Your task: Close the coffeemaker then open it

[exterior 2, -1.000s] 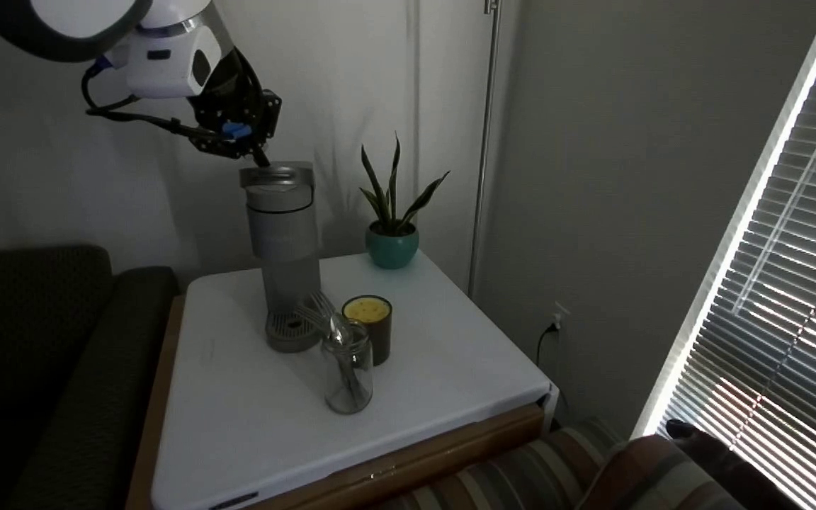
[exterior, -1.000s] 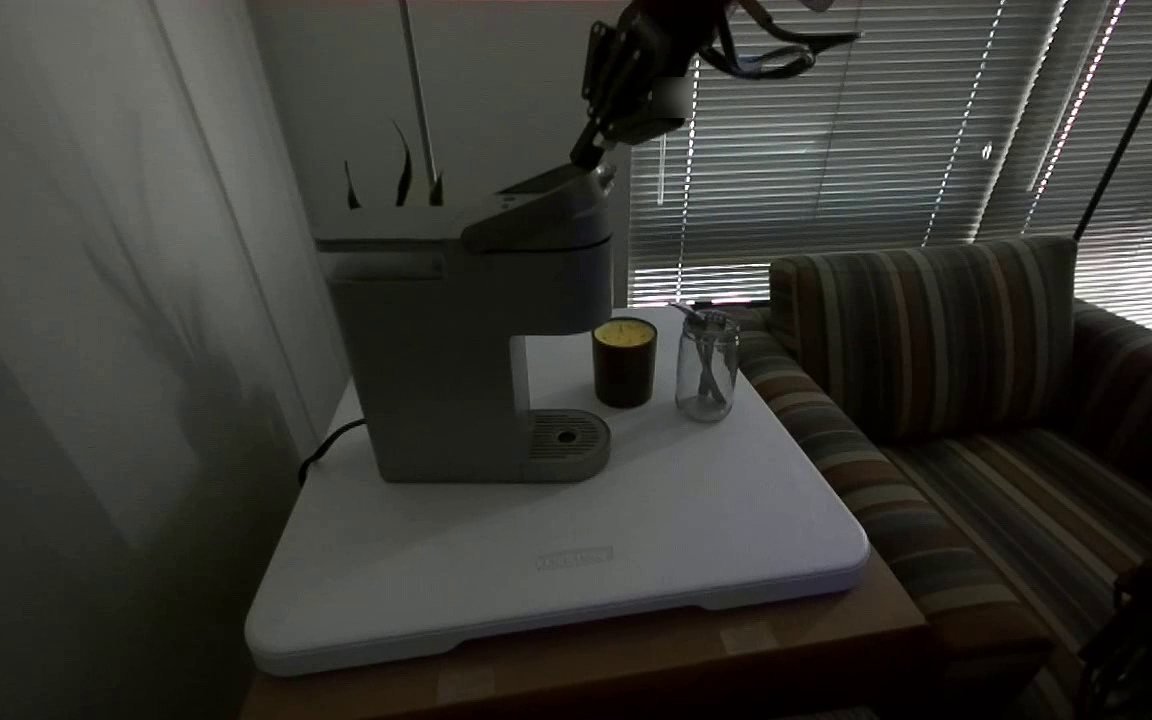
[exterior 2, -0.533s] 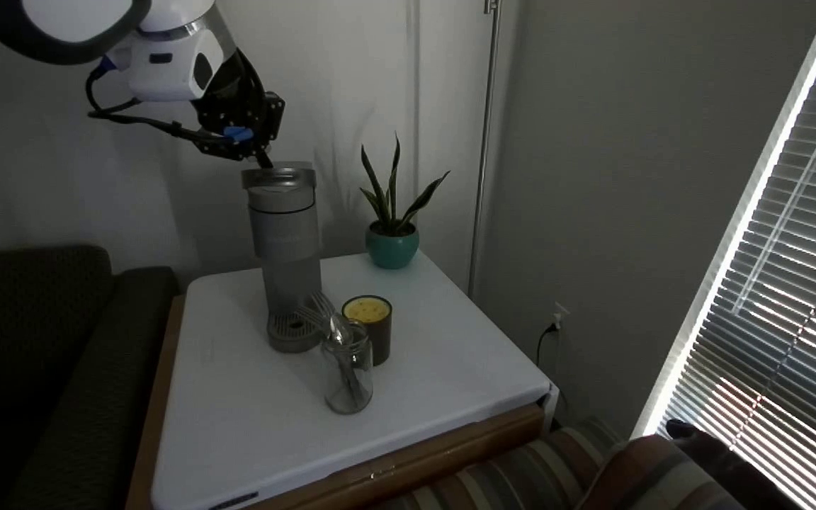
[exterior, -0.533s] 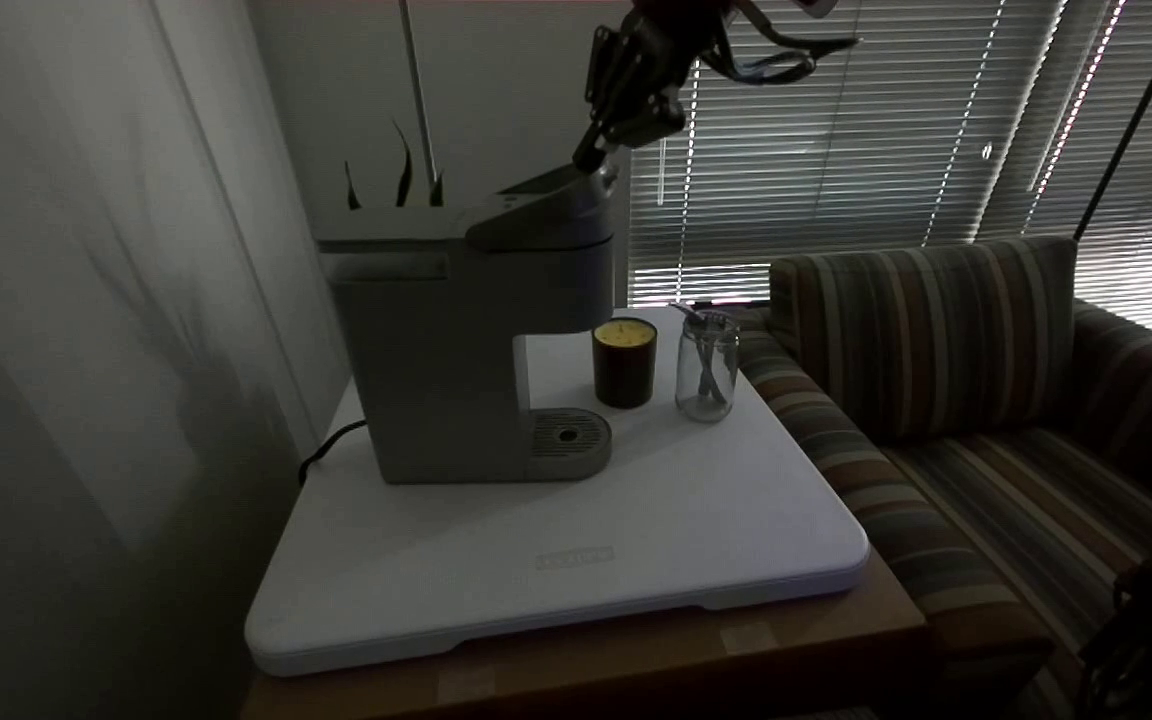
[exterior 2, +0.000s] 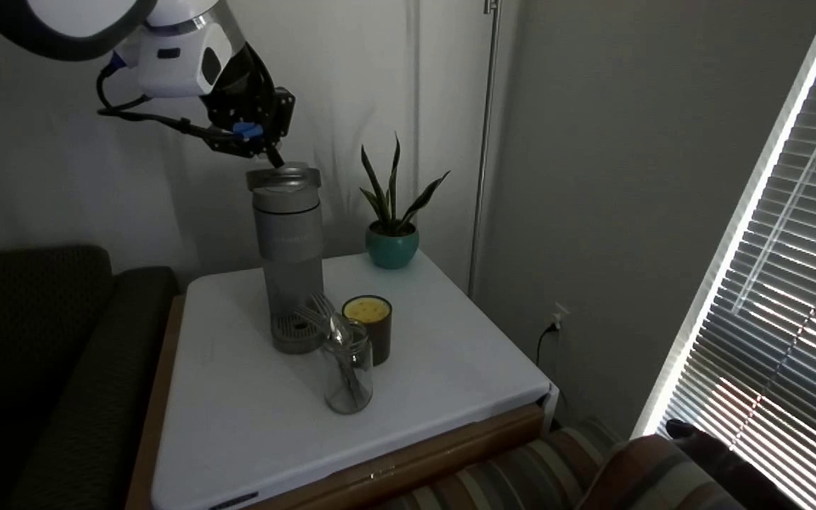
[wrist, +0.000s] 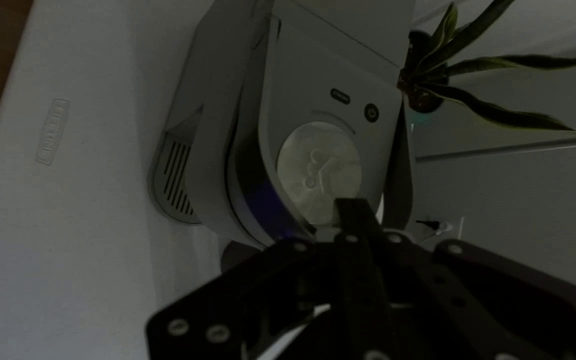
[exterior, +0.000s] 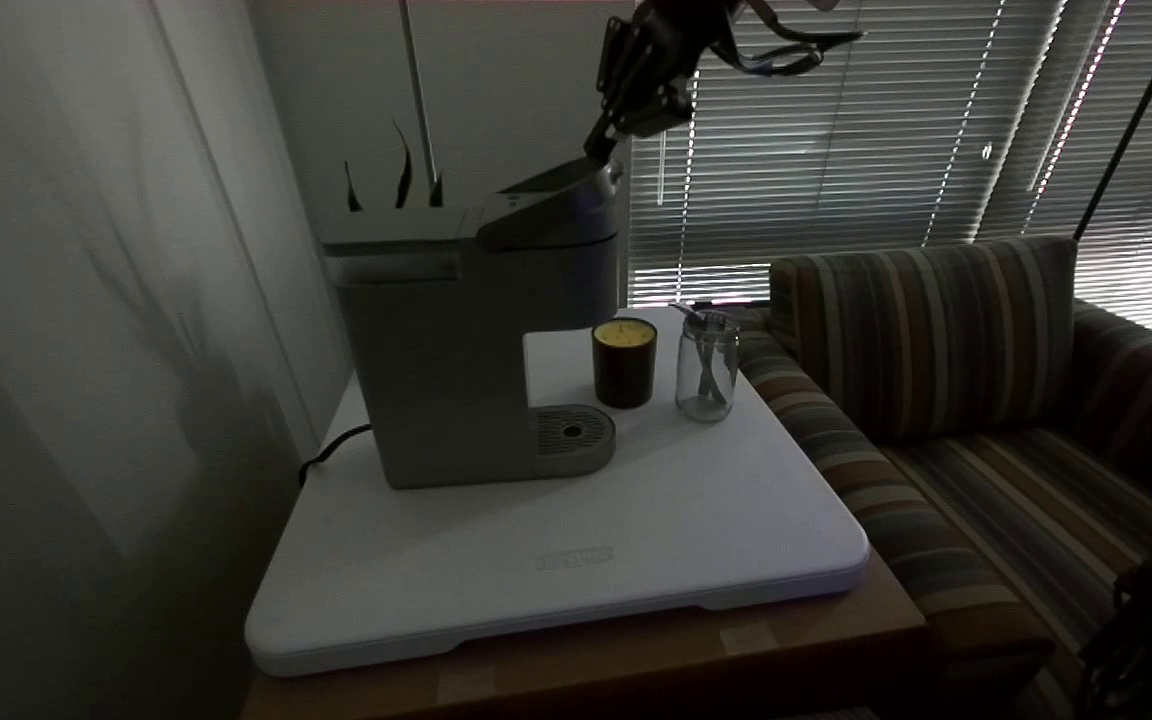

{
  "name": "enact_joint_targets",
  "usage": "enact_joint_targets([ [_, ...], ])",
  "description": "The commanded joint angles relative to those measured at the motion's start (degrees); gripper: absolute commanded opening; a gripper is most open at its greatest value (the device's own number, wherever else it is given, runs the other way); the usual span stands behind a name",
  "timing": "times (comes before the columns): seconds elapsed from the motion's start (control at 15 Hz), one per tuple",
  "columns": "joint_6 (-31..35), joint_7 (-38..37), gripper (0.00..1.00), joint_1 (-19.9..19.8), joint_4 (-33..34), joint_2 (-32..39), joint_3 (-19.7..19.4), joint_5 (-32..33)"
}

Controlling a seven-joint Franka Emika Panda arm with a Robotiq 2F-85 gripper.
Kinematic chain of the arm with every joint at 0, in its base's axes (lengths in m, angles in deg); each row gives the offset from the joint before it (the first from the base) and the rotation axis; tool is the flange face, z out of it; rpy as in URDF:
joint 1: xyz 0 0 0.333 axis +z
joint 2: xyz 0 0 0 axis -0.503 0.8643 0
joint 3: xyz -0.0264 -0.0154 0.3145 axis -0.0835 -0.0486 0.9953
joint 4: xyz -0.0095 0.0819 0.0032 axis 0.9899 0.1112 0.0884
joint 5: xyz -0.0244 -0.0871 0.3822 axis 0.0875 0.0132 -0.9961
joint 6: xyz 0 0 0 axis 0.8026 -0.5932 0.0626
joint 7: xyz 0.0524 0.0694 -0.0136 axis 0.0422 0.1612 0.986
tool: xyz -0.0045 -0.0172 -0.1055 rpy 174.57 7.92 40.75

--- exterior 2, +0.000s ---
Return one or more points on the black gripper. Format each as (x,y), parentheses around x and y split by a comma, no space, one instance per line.
(248,88)

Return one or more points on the grey pod coffee maker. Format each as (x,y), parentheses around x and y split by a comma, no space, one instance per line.
(290,265)

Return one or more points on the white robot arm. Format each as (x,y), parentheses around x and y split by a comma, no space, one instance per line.
(171,58)

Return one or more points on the snake plant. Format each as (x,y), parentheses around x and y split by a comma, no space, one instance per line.
(392,201)

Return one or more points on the teal plant pot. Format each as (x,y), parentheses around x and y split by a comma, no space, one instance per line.
(392,251)

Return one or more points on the yellow candle in dark glass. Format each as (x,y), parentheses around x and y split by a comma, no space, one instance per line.
(378,337)

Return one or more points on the clear glass jar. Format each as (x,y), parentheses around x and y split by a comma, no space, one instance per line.
(346,377)

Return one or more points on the dark fabric couch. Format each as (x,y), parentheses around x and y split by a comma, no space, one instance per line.
(40,377)

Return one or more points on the wooden side table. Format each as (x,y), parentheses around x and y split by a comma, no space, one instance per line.
(446,452)

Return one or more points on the striped fabric sofa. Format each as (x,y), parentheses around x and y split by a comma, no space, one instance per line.
(521,470)

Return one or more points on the window blinds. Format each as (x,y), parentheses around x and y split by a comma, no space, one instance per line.
(785,330)

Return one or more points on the white wall conduit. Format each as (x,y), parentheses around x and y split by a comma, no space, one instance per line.
(480,188)

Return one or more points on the white wall outlet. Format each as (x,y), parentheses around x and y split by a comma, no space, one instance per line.
(555,315)

